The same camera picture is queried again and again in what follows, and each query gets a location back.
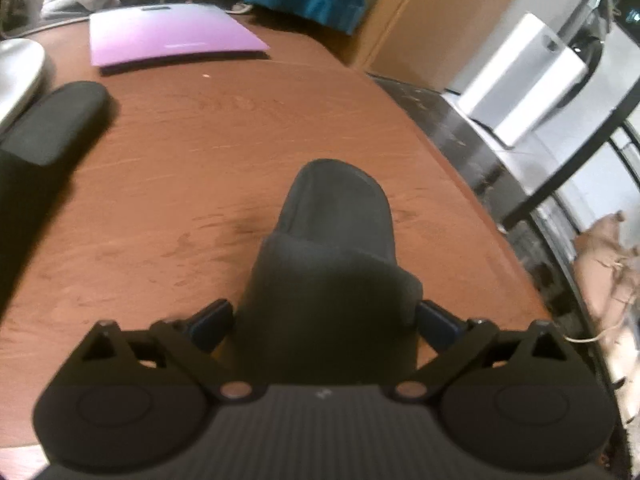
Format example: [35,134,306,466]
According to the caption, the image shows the black slipper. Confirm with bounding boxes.
[230,159,423,385]
[1,81,113,167]

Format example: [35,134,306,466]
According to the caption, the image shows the white paper bag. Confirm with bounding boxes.
[458,13,587,148]

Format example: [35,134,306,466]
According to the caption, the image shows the black metal shoe rack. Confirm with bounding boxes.
[494,0,640,480]

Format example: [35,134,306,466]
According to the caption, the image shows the white round object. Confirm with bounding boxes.
[0,38,46,132]

